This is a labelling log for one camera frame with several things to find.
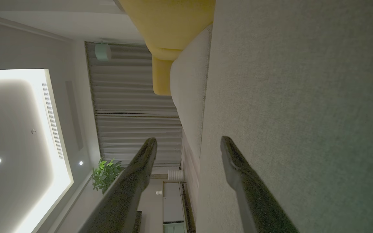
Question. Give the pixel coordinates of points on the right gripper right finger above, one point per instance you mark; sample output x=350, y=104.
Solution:
x=257, y=210

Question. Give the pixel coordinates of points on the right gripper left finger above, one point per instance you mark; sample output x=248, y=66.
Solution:
x=121, y=207

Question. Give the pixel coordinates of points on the black television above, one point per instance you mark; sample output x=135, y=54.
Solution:
x=138, y=225

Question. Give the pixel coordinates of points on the green potted plant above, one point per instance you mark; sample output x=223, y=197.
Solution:
x=104, y=176

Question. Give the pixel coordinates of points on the white cabinet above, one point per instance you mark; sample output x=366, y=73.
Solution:
x=173, y=204

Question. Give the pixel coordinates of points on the white ribbed side table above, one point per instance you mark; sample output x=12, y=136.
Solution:
x=176, y=175

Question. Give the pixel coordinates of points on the yellow sofa armrest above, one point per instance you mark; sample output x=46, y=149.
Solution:
x=162, y=77

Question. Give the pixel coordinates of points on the mint green floor lamp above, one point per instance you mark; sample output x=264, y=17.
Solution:
x=103, y=51

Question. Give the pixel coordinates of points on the short yellow sofa backrest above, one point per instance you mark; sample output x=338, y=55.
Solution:
x=163, y=53

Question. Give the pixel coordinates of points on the long yellow sofa backrest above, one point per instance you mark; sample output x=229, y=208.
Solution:
x=170, y=22

